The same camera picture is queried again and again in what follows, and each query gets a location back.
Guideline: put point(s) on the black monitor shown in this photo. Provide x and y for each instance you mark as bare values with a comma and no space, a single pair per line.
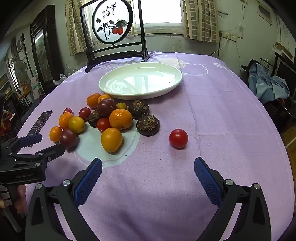
286,71

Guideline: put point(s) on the white wall socket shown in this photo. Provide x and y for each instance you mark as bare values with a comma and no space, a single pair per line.
231,37

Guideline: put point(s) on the large purple tomato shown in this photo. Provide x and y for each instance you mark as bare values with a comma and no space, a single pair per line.
106,107

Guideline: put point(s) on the wall vent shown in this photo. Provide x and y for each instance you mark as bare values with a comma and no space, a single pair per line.
263,11

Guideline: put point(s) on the large orange cherry tomato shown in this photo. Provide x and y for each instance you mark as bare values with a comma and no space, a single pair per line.
111,140

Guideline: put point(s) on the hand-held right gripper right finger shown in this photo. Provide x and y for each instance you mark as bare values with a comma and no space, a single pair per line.
208,180

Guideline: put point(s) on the window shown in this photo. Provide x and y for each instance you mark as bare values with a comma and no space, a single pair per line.
161,11

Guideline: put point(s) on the blue cloth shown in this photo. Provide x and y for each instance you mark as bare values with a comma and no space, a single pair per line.
270,85

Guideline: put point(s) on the yellow cherry tomato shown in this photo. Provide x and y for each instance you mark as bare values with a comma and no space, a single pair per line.
76,124

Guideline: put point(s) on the round painted table screen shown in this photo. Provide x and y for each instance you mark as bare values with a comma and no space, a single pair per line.
111,20

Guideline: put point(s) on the white ceramic plate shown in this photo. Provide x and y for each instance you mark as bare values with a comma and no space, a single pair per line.
143,81

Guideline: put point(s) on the white plastic bag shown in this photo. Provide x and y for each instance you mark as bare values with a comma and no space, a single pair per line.
60,78

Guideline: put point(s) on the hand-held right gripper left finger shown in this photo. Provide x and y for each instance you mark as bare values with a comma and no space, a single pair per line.
89,183

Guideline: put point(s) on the purple printed tablecloth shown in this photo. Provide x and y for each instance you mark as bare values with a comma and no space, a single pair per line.
161,185

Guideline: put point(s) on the white electric fan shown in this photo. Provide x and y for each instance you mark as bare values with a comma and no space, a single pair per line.
20,68

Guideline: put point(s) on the yellow-green cherry tomato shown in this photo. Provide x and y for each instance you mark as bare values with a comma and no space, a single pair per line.
121,106

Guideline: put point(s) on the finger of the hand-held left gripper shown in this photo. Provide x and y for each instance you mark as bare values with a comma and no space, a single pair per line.
33,139
56,149

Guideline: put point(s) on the person's left hand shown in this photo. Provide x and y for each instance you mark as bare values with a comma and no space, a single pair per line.
20,199

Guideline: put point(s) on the dark wooden framed mirror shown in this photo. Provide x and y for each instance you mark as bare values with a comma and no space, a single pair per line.
44,55

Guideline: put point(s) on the small red cherry tomato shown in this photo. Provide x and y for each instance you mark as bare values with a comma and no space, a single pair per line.
67,110

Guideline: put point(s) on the brown water chestnut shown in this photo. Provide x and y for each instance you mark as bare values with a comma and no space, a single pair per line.
148,125
138,109
93,119

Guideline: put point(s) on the checked beige curtain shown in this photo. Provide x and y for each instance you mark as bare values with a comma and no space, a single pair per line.
201,20
76,30

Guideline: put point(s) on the black hat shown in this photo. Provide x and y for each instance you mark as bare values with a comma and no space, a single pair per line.
248,67

